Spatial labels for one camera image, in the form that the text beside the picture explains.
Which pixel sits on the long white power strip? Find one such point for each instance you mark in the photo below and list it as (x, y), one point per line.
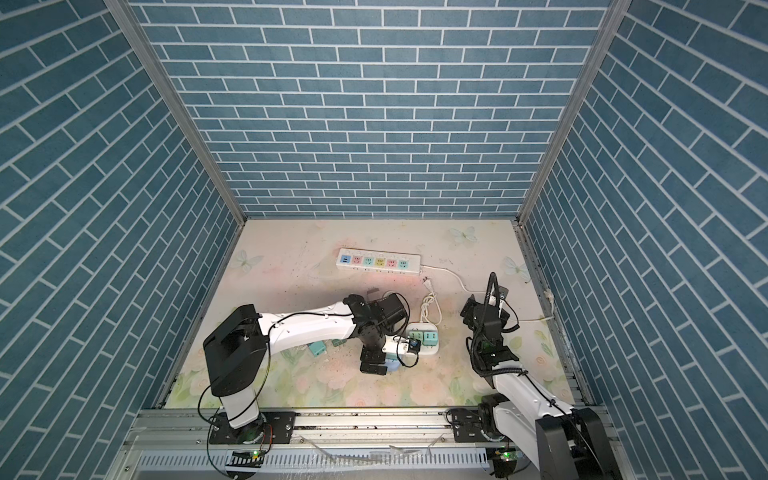
(379, 261)

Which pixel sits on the teal USB charger plug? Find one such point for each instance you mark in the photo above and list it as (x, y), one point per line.
(431, 338)
(317, 348)

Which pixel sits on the blue square power socket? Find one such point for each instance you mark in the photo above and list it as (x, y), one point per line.
(392, 362)

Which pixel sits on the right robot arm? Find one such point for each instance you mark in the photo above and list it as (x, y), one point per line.
(528, 384)

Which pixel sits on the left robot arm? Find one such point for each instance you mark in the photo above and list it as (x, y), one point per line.
(235, 350)

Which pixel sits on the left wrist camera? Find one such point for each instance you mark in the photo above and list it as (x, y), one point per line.
(398, 345)

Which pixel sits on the white square power socket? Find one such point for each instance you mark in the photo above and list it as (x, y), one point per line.
(427, 351)

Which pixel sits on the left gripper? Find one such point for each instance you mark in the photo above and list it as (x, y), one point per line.
(390, 329)

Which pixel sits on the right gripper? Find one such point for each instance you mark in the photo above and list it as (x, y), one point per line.
(471, 309)

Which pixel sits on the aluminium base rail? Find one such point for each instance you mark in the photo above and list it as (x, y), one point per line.
(307, 442)

